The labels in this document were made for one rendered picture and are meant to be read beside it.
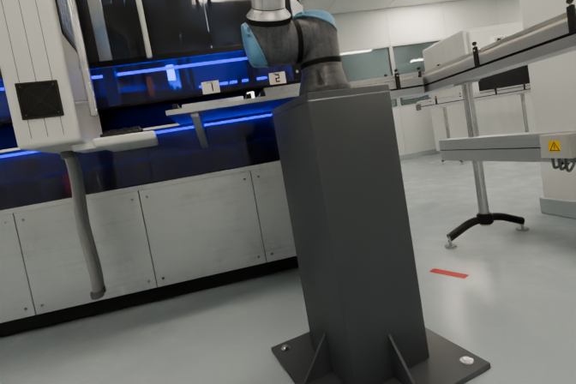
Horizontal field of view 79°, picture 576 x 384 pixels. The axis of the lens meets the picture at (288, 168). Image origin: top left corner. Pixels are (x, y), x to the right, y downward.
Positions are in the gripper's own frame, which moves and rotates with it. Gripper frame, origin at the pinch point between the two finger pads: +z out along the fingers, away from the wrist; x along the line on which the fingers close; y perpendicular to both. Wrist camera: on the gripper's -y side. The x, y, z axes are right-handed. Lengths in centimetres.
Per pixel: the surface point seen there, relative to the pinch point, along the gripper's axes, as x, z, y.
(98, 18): 54, -40, 70
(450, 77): -23, 94, -18
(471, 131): -6, 108, -39
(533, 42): -36, 65, -57
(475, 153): 3, 110, -46
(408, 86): -11, 98, 4
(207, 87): 52, 8, 36
